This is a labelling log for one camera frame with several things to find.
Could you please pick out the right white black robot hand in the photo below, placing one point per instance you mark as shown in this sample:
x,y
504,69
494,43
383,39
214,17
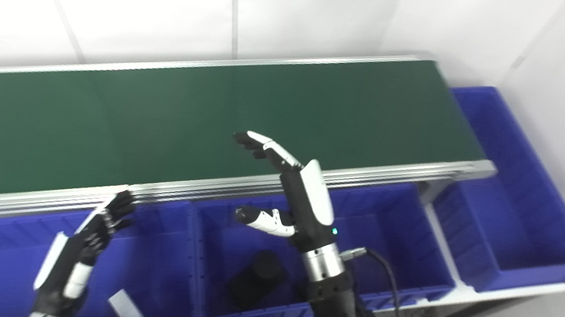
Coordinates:
x,y
309,204

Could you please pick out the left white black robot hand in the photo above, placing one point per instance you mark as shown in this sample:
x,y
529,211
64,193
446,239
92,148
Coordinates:
x,y
65,267

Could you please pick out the black cylinder block part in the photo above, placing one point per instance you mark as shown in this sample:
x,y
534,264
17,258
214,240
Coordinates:
x,y
255,280

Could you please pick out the white flat part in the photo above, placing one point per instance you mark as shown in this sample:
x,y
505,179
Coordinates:
x,y
126,308

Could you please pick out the blue plastic bin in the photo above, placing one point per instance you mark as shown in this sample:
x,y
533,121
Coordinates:
x,y
509,221
153,266
390,240

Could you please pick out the green conveyor belt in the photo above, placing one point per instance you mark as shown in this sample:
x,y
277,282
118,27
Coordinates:
x,y
160,112

